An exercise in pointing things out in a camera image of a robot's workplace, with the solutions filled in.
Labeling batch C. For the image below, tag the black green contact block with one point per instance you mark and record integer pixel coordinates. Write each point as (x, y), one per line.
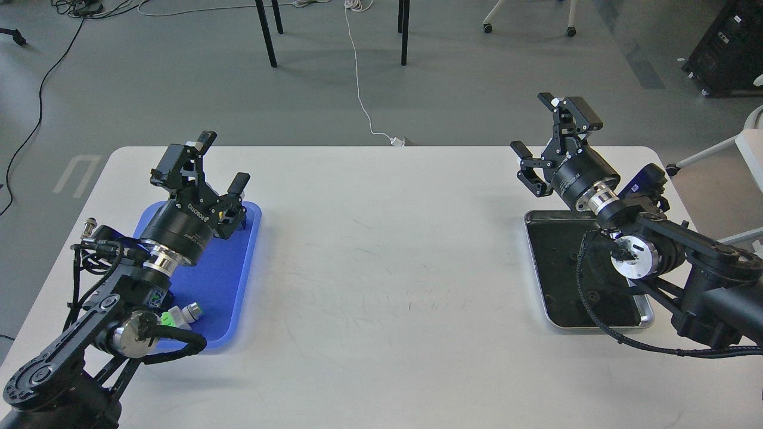
(160, 299)

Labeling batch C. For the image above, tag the white chair base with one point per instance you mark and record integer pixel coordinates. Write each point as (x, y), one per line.
(559, 19)

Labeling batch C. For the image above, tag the blue plastic tray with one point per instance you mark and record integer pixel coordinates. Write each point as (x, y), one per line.
(218, 282)

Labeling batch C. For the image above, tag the black equipment case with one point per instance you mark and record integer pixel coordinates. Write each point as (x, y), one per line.
(728, 58)

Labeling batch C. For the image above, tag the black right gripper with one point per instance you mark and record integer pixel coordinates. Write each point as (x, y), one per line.
(579, 174)

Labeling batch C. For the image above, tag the white green push button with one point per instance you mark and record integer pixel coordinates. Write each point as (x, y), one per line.
(176, 317)

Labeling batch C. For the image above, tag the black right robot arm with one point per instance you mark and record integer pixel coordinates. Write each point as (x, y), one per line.
(712, 290)

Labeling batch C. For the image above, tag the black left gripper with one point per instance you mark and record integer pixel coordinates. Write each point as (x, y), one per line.
(194, 212)

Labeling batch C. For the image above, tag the silver metal tray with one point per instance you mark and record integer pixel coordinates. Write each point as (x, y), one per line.
(555, 238)

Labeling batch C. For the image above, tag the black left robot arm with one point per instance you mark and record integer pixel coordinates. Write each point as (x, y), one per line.
(120, 287)

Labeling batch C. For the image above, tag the white chair at right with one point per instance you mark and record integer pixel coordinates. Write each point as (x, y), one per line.
(722, 187)

